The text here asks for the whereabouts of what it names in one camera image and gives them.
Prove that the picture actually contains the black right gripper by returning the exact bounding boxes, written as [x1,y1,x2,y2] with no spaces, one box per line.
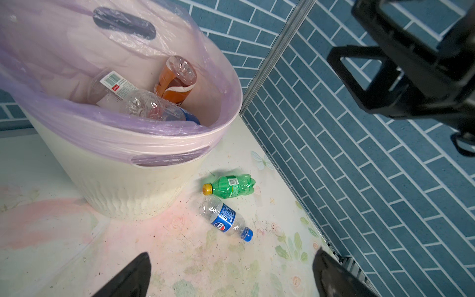
[327,1,475,134]

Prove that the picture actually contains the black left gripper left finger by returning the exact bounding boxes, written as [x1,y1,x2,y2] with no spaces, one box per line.
[94,252,152,297]

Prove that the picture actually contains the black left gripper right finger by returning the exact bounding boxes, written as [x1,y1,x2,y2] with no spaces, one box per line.
[312,248,377,297]

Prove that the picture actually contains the clear bottle blue cap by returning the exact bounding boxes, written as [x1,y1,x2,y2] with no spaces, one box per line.
[200,196,254,243]

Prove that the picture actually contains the white bin with pink liner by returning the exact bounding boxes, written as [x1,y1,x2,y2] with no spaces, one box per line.
[1,1,242,220]

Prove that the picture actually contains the green soda bottle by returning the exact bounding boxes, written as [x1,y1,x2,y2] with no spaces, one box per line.
[202,174,256,199]

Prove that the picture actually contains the water bottle blue label white cap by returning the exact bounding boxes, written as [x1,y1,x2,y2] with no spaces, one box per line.
[87,69,200,124]

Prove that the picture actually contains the brown drink bottle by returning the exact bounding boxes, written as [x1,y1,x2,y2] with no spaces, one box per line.
[153,56,197,105]

